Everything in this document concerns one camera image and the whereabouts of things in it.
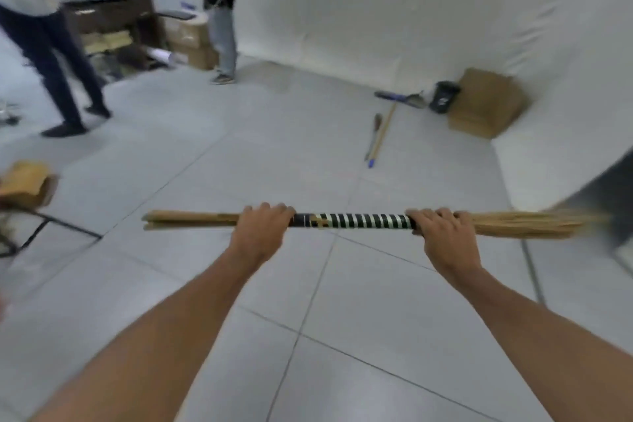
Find large brown cardboard box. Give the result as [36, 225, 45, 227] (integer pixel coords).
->
[447, 68, 529, 139]

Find person's left hand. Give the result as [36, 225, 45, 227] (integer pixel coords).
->
[228, 202, 297, 270]

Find wooden stick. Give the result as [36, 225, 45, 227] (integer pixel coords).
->
[370, 103, 397, 163]

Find person's left forearm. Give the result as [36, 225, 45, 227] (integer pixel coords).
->
[30, 245, 268, 422]

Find blue dustpan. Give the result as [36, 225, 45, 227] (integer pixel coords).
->
[374, 90, 427, 109]

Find person's right forearm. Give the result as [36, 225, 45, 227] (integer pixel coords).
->
[447, 266, 633, 422]

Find white paper roll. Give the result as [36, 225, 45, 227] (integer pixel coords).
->
[143, 46, 175, 65]

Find person's right hand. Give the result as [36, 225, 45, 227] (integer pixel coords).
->
[406, 208, 483, 284]

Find stacked cardboard boxes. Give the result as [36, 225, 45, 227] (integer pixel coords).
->
[163, 11, 221, 71]

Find straw broom with striped handle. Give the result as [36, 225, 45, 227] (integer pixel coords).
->
[142, 209, 614, 239]

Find dark wooden desk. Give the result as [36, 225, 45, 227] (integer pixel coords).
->
[58, 0, 166, 74]

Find blue handled mop stick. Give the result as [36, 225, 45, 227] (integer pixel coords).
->
[364, 113, 383, 169]

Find black waste bin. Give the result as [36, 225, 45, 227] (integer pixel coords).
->
[428, 81, 462, 115]

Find wooden seat chair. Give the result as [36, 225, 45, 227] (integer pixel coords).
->
[0, 161, 104, 259]

